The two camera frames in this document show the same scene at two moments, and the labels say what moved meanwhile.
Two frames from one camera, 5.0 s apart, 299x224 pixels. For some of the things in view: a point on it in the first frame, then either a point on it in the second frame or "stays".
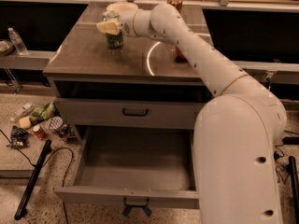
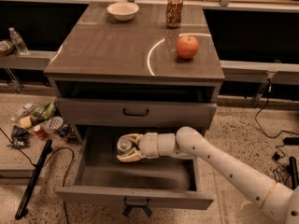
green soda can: [113, 40] to [123, 146]
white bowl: [125, 10] stays
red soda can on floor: [39, 133] stays
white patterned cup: [55, 122] stays
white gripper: [127, 25] to [149, 146]
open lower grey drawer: [118, 165] stays
